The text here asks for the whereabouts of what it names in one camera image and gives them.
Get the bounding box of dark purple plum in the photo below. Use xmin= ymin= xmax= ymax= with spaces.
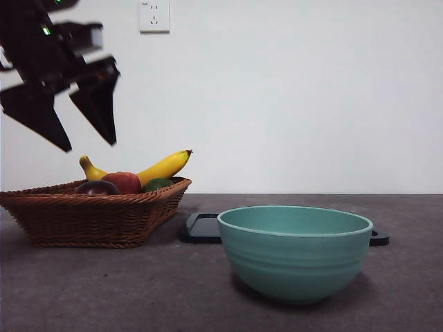
xmin=74 ymin=179 xmax=118 ymax=196

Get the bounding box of teal ribbed bowl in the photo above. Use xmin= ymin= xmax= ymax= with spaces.
xmin=217 ymin=205 xmax=374 ymax=305

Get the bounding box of red yellow apple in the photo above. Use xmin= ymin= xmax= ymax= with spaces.
xmin=101 ymin=171 xmax=142 ymax=195

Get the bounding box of yellow banana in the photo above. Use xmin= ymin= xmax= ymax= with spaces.
xmin=79 ymin=149 xmax=194 ymax=189

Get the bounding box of green round fruit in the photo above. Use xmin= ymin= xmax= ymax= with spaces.
xmin=141 ymin=177 xmax=174 ymax=194

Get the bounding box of brown wicker basket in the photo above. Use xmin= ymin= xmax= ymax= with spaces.
xmin=0 ymin=176 xmax=192 ymax=248

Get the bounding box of black rectangular tray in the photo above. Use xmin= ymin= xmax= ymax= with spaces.
xmin=178 ymin=212 xmax=390 ymax=247

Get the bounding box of left wrist grey camera box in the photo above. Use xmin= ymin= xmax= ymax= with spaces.
xmin=60 ymin=21 xmax=105 ymax=53

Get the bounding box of white wall socket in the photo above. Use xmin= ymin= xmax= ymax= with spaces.
xmin=139 ymin=1 xmax=171 ymax=35

